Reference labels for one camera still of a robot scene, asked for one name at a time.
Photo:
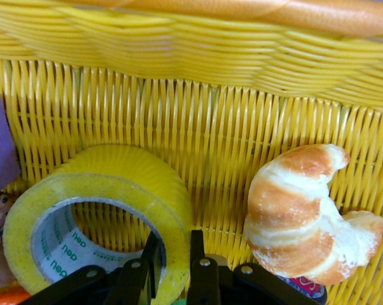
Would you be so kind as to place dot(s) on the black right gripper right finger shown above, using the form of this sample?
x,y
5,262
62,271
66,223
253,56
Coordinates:
x,y
198,254

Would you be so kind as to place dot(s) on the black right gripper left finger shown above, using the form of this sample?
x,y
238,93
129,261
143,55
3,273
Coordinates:
x,y
155,254

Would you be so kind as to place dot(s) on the yellow tape roll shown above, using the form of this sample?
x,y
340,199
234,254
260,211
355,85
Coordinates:
x,y
93,187

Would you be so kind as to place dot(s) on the toy croissant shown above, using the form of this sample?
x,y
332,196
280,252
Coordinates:
x,y
290,206

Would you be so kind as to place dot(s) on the small blue can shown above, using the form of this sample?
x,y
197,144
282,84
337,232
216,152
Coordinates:
x,y
306,284

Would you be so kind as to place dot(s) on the yellow woven tray orange rim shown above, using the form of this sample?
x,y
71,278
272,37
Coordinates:
x,y
194,127

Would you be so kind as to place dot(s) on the orange toy carrot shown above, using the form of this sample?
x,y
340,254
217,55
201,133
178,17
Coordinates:
x,y
7,297

